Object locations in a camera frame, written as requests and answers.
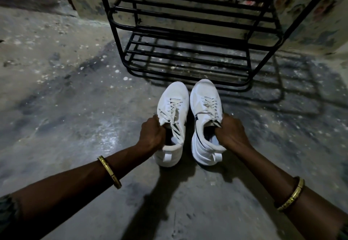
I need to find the person's right hand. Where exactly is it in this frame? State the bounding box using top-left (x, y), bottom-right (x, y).
top-left (214, 113), bottom-right (252, 153)

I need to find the person's left hand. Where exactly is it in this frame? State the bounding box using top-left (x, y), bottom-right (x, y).
top-left (138, 115), bottom-right (167, 155)

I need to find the gold bangle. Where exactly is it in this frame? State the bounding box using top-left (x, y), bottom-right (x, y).
top-left (97, 155), bottom-right (122, 190)
top-left (277, 177), bottom-right (305, 212)

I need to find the black metal shoe rack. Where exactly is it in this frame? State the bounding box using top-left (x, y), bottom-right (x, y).
top-left (94, 0), bottom-right (341, 93)

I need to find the white sneaker with dark stripe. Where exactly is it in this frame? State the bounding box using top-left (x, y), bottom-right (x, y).
top-left (189, 79), bottom-right (227, 165)

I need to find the person's left forearm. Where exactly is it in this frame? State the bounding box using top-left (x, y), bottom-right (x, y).
top-left (0, 143), bottom-right (153, 240)

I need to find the person's right forearm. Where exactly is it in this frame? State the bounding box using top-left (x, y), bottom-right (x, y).
top-left (231, 145), bottom-right (348, 240)

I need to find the floral patterned curtain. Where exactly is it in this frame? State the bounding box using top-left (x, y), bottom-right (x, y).
top-left (60, 0), bottom-right (348, 55)

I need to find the patterned sleeve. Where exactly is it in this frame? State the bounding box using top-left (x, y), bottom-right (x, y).
top-left (0, 194), bottom-right (22, 240)

